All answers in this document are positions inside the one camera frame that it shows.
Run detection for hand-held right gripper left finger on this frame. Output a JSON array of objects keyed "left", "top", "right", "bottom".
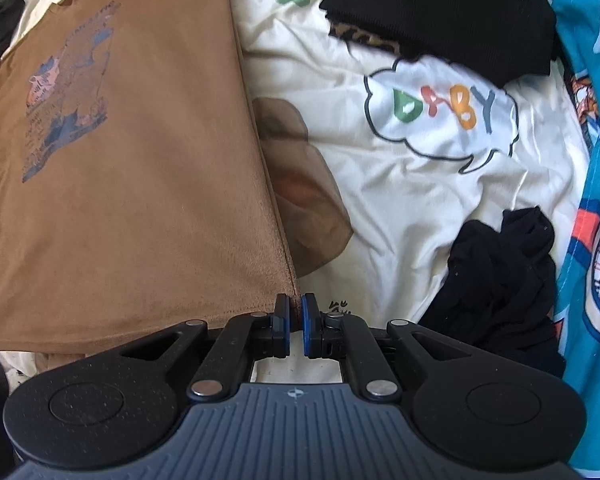
[{"left": 120, "top": 294, "right": 293, "bottom": 403}]

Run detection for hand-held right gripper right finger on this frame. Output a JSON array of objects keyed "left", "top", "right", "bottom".
[{"left": 300, "top": 292, "right": 473, "bottom": 401}]

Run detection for brown printed t-shirt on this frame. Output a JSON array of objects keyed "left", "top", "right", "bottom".
[{"left": 0, "top": 0, "right": 299, "bottom": 362}]

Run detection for folded black knit clothes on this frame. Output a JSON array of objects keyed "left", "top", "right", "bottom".
[{"left": 320, "top": 0, "right": 559, "bottom": 89}]

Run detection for cream printed bed sheet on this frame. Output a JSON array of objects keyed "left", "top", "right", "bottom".
[{"left": 0, "top": 0, "right": 594, "bottom": 392}]

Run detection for crumpled black tights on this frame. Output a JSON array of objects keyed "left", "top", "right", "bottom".
[{"left": 419, "top": 207, "right": 567, "bottom": 379}]

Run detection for leopard print cloth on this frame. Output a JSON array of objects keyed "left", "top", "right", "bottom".
[{"left": 328, "top": 22, "right": 404, "bottom": 57}]

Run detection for blue patterned blanket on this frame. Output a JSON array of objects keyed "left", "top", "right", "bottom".
[{"left": 532, "top": 0, "right": 600, "bottom": 480}]

